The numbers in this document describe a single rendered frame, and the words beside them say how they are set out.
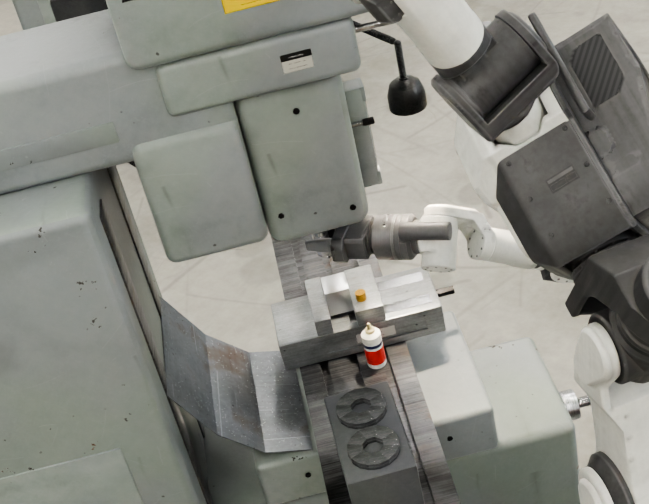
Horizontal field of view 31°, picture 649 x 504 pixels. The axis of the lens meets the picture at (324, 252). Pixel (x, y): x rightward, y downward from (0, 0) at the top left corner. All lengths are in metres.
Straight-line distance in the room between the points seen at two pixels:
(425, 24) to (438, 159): 3.24
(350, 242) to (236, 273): 2.19
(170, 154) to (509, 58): 0.64
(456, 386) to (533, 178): 0.83
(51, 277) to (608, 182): 0.92
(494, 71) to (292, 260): 1.23
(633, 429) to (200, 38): 0.91
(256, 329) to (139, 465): 1.86
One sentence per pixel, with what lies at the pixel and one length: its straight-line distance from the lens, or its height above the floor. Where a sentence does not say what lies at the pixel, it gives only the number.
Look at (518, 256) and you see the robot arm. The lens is 2.26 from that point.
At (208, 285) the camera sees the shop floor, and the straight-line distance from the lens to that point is 4.36.
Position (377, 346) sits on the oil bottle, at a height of 0.99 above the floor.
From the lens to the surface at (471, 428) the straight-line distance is 2.44.
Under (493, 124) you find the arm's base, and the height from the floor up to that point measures 1.68.
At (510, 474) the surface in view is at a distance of 2.58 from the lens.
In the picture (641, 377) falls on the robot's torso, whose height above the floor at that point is 1.32.
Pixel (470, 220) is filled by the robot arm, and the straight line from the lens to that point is 2.22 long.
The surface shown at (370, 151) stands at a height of 1.42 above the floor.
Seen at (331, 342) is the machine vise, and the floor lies 0.97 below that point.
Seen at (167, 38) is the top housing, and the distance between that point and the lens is 1.90.
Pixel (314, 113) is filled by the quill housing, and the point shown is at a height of 1.57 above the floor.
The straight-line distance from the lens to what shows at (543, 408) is 2.58.
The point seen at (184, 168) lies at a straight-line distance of 2.02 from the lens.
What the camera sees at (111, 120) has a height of 1.65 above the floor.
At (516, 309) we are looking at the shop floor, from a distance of 3.95.
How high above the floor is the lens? 2.54
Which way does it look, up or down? 36 degrees down
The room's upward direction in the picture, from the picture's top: 14 degrees counter-clockwise
